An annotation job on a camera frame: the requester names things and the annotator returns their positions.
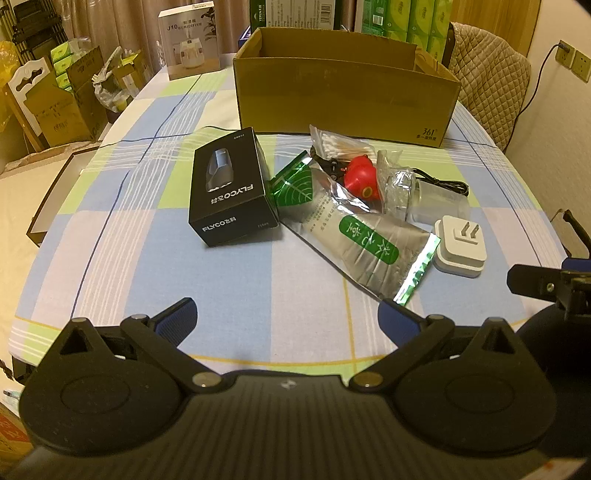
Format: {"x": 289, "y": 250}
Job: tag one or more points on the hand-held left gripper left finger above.
{"x": 178, "y": 316}

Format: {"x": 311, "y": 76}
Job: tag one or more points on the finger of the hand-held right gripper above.
{"x": 531, "y": 279}
{"x": 576, "y": 264}

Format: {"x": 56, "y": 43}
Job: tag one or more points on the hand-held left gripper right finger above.
{"x": 395, "y": 318}

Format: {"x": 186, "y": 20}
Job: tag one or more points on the white plug adapter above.
{"x": 455, "y": 251}

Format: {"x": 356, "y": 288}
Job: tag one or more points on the silver green foil pouch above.
{"x": 351, "y": 230}

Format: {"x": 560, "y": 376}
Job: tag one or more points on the clear plastic bag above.
{"x": 425, "y": 198}

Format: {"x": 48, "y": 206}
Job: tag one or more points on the black shaver box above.
{"x": 231, "y": 198}

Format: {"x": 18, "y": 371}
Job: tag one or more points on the red toy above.
{"x": 362, "y": 177}

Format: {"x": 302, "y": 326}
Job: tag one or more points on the black toy car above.
{"x": 330, "y": 165}

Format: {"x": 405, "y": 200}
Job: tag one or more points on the bag of cotton swabs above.
{"x": 337, "y": 143}

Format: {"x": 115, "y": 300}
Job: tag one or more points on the brown cardboard box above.
{"x": 341, "y": 97}

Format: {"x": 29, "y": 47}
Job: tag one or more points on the quilted chair cover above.
{"x": 494, "y": 83}

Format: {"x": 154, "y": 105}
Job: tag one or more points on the large printed cardboard box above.
{"x": 69, "y": 115}

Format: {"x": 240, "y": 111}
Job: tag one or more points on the small cardboard box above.
{"x": 131, "y": 76}

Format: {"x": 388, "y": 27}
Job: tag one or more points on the brown wooden panel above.
{"x": 494, "y": 18}

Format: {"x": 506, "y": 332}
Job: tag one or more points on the white humidifier box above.
{"x": 189, "y": 46}

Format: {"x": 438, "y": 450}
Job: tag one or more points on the stack of green tissue packs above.
{"x": 415, "y": 23}

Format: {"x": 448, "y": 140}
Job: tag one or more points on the white carved board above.
{"x": 27, "y": 76}

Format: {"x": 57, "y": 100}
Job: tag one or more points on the blue box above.
{"x": 244, "y": 39}

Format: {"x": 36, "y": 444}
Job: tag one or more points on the small green tissue packs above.
{"x": 62, "y": 53}

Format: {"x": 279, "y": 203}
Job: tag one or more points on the brown curtain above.
{"x": 124, "y": 27}

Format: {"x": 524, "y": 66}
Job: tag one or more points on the yellow plastic bag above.
{"x": 8, "y": 60}

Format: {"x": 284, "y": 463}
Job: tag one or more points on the green carton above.
{"x": 295, "y": 14}

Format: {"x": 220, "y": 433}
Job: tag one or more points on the black rack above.
{"x": 32, "y": 23}

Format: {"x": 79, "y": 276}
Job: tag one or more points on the beige wall socket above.
{"x": 582, "y": 64}
{"x": 564, "y": 56}

